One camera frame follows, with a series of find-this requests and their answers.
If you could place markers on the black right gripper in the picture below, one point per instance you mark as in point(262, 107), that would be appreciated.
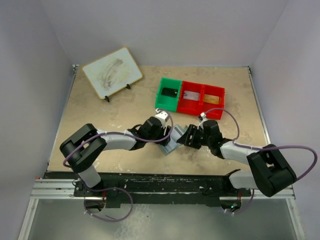
point(193, 130)

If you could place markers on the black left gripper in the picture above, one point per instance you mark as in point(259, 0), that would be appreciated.
point(161, 129)

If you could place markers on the teal leather card holder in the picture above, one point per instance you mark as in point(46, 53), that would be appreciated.
point(176, 133)

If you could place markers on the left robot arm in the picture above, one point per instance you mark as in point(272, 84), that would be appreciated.
point(86, 144)

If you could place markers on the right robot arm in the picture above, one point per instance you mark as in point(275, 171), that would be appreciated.
point(269, 172)

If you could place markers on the black card in green bin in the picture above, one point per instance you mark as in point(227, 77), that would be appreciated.
point(169, 92)

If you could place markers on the orange card in bin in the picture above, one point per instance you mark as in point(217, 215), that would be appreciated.
point(211, 99)

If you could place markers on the silver card in bin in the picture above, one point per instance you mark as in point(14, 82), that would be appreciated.
point(191, 95)

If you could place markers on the green plastic bin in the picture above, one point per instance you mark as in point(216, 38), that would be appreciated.
point(168, 103)

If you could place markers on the red double plastic bin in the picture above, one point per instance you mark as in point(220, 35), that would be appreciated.
point(195, 108)

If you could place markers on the yellow framed whiteboard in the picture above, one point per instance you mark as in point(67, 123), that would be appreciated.
point(112, 72)

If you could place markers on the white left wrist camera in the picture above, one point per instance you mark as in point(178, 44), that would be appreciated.
point(162, 116)

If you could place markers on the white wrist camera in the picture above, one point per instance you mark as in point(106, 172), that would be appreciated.
point(202, 116)
point(162, 116)

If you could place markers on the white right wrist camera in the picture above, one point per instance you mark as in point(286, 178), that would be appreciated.
point(202, 116)

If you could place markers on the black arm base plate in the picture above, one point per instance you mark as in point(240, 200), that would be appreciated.
point(157, 189)

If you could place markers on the aluminium frame rail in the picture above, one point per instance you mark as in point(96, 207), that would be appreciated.
point(156, 207)

